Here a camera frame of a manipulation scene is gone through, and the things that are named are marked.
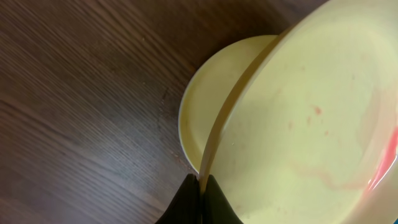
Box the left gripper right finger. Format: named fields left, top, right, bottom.
left=202, top=175, right=243, bottom=224

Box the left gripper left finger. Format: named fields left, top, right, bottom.
left=155, top=174, right=201, bottom=224

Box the yellow-green round plate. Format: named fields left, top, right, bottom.
left=178, top=35, right=277, bottom=172
left=200, top=0, right=397, bottom=223

